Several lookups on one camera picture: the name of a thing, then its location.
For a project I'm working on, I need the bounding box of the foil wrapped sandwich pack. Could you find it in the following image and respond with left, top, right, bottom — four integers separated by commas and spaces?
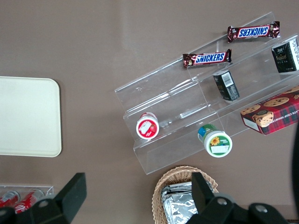
160, 182, 194, 199
163, 192, 199, 224

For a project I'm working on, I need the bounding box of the red lid yogurt cup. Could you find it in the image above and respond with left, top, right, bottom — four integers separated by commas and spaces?
135, 111, 160, 140

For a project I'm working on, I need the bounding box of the clear acrylic bottle rack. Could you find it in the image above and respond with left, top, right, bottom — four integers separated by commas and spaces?
0, 185, 55, 224

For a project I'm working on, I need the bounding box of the red tartan cookie box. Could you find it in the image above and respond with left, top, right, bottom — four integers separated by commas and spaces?
240, 85, 299, 136

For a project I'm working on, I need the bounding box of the cream plastic tray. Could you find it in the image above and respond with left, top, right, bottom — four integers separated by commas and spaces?
0, 76, 63, 157

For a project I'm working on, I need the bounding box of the dark green tea box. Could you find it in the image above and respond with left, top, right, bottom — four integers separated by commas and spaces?
271, 38, 299, 74
213, 70, 240, 102

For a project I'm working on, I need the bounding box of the red cola bottle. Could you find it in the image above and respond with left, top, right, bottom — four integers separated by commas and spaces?
0, 190, 21, 209
14, 189, 45, 214

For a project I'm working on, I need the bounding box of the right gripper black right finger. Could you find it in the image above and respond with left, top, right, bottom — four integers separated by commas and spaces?
189, 172, 236, 224

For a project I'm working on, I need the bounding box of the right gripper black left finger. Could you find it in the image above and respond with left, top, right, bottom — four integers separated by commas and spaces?
25, 173, 87, 224

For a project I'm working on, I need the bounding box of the light wicker basket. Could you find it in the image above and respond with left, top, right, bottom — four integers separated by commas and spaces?
151, 165, 219, 224

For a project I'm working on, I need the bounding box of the green sunflower lid cup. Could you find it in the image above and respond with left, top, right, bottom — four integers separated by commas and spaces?
197, 124, 233, 159

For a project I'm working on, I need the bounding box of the clear acrylic stepped stand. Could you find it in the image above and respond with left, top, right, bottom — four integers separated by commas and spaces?
114, 11, 299, 175

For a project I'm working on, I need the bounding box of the Snickers chocolate bar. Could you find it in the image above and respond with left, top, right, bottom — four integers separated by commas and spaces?
228, 21, 281, 44
182, 49, 233, 69

